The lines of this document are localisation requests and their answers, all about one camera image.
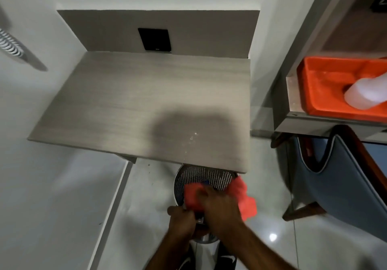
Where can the person's black shoe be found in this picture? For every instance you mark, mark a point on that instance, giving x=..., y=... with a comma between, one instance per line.
x=184, y=260
x=227, y=259

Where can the perforated metal waste bin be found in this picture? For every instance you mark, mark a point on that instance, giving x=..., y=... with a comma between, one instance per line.
x=205, y=177

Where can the orange plastic tray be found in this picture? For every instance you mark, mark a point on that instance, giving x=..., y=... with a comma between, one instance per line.
x=329, y=88

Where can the grey wooden back panel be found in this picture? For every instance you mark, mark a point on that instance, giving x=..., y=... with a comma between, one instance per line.
x=193, y=31

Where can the striped wall hanging object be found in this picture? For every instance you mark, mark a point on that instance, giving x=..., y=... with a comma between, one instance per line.
x=10, y=44

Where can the person's right hand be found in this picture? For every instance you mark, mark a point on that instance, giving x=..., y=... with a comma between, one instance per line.
x=220, y=211

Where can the person's left forearm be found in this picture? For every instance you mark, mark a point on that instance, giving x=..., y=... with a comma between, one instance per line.
x=169, y=253

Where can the person's left hand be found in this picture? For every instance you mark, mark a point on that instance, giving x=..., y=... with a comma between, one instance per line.
x=180, y=222

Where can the person's right fingers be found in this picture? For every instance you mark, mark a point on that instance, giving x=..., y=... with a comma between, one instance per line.
x=207, y=195

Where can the blue upholstered wooden chair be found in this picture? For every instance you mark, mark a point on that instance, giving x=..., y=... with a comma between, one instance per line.
x=338, y=176

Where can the orange cleaning cloth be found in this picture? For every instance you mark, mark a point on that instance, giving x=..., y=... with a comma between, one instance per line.
x=243, y=201

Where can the white plastic bottle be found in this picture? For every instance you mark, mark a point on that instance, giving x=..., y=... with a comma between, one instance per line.
x=367, y=93

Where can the grey wooden shelf unit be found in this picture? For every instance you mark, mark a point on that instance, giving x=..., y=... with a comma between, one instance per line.
x=320, y=52

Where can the black wall socket plate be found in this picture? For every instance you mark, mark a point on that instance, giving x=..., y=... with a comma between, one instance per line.
x=154, y=39

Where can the person's right forearm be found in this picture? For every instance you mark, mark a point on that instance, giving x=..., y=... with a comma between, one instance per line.
x=257, y=250

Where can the person's left fingers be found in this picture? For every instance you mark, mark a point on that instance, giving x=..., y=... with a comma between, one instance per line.
x=189, y=215

